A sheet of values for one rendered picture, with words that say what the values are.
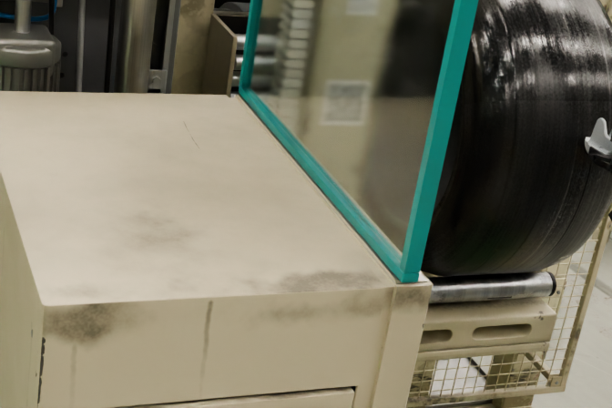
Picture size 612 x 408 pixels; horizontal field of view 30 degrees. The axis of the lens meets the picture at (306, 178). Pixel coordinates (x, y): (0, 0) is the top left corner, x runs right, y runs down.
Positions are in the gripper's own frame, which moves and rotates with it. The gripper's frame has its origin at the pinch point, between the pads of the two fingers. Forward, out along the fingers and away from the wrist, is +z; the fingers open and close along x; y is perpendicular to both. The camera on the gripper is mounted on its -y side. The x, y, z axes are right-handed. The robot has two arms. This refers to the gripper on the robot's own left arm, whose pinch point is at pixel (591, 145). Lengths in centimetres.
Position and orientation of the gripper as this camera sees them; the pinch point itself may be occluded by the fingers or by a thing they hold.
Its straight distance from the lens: 181.6
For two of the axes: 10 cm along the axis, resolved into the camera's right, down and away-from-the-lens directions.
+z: -3.6, -3.2, 8.7
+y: 1.1, -9.5, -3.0
